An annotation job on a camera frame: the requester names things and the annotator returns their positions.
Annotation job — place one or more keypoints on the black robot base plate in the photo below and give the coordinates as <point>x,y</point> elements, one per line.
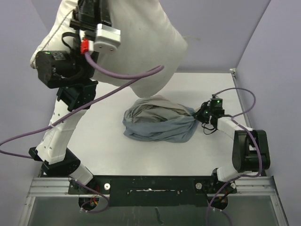
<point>104,192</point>

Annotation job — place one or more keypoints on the cream white pillow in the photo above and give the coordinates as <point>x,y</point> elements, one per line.
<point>148,39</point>

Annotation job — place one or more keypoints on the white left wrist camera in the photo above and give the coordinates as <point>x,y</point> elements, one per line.
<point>103,39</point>

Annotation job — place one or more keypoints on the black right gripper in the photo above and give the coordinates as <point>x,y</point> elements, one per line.
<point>199,115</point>

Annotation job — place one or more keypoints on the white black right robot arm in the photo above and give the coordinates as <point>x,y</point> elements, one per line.
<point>250,152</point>

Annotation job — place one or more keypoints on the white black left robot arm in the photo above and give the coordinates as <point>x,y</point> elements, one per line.
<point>64,61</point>

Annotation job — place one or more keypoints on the blue-grey pillowcase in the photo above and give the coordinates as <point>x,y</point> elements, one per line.
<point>156,119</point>

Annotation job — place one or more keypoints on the aluminium frame rail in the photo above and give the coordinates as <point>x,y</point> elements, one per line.
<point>157,174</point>

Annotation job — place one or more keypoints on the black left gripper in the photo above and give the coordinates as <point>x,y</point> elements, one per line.
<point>88,13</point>

